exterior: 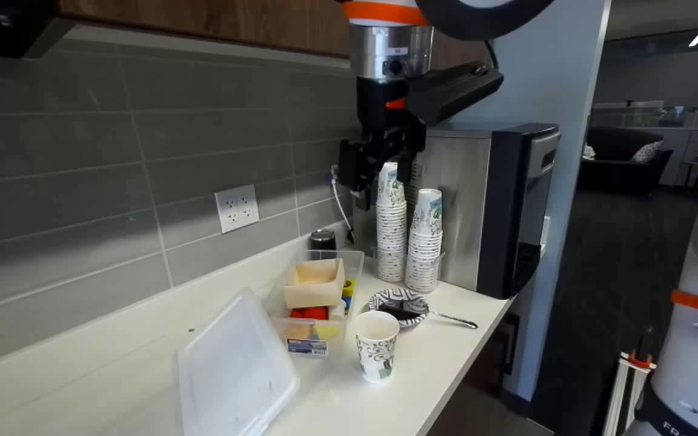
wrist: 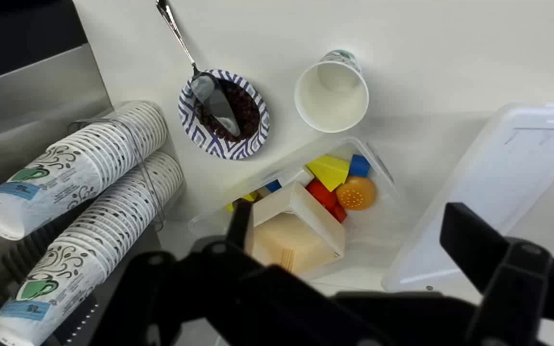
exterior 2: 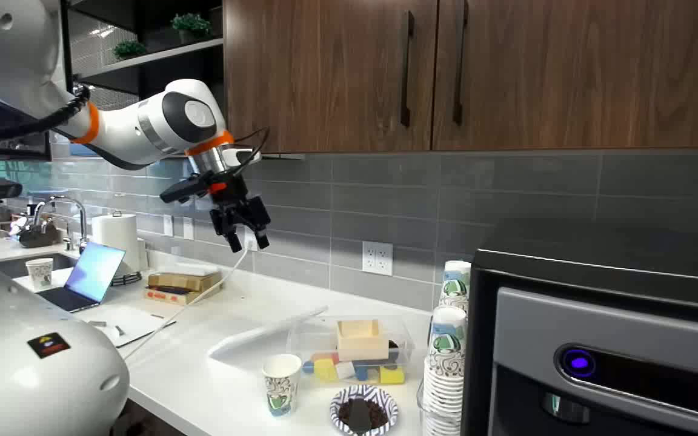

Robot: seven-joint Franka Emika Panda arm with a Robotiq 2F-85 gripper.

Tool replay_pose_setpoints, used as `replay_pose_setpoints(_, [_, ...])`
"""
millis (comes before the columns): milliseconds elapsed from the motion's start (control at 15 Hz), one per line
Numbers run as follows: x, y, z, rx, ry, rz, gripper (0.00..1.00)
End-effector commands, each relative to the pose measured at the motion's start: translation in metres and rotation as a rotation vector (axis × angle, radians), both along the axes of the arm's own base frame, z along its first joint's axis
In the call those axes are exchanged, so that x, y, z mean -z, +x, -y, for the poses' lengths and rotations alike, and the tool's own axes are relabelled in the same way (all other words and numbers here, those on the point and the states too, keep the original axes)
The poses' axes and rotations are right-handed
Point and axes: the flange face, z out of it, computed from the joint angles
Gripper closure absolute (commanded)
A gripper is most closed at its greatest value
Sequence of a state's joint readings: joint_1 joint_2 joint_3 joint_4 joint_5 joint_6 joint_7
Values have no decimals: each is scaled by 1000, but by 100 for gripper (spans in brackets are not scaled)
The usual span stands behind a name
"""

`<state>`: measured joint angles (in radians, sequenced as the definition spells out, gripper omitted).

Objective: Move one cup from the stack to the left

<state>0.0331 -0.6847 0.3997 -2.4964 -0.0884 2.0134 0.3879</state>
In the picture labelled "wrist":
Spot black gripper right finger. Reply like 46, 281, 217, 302
438, 200, 554, 346

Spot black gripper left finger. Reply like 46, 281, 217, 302
225, 198, 256, 256

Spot printed paper cup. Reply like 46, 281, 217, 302
292, 48, 371, 135
0, 136, 106, 242

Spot tall stack of paper cups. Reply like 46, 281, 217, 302
0, 150, 187, 346

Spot short stack of paper cups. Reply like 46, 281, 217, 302
63, 100, 169, 200

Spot upright printed paper cup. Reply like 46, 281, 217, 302
292, 48, 371, 135

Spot small yellow block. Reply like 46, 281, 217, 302
225, 190, 263, 213

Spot small wooden box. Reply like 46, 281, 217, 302
244, 181, 348, 277

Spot red block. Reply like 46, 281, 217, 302
304, 179, 350, 225

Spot large yellow block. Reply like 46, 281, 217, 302
306, 154, 352, 192

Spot blue patterned paper bowl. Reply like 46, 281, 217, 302
177, 67, 273, 161

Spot clear plastic container lid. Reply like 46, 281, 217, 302
381, 104, 554, 294

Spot dark coffee grounds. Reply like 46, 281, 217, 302
196, 77, 263, 144

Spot orange ball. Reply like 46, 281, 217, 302
335, 175, 379, 211

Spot metal spoon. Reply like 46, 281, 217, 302
156, 0, 244, 140

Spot grey coffee machine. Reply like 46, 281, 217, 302
0, 0, 163, 346

